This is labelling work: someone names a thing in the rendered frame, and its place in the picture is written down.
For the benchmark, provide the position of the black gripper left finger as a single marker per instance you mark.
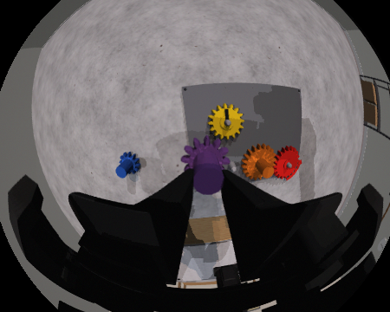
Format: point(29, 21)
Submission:
point(158, 223)

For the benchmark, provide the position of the purple gear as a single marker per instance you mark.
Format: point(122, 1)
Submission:
point(207, 160)

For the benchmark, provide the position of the yellow gear with black stripe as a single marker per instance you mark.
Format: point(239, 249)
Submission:
point(218, 121)

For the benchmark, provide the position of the blue gear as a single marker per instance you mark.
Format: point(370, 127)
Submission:
point(128, 164)

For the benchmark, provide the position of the orange gear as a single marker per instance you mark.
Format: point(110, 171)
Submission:
point(259, 162)

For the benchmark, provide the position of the red gear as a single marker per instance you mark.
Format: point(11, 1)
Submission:
point(287, 155)

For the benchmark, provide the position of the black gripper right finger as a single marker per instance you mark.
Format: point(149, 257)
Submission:
point(261, 225)

